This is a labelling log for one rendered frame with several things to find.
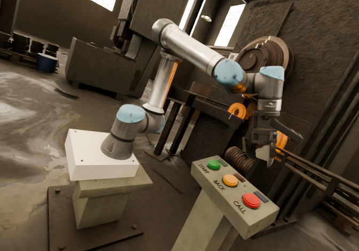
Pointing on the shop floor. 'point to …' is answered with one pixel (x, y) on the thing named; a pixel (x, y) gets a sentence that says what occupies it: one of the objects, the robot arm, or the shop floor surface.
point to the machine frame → (296, 89)
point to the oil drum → (198, 88)
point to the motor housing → (238, 161)
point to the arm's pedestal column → (88, 220)
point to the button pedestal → (221, 210)
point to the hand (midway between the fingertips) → (270, 163)
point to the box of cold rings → (99, 68)
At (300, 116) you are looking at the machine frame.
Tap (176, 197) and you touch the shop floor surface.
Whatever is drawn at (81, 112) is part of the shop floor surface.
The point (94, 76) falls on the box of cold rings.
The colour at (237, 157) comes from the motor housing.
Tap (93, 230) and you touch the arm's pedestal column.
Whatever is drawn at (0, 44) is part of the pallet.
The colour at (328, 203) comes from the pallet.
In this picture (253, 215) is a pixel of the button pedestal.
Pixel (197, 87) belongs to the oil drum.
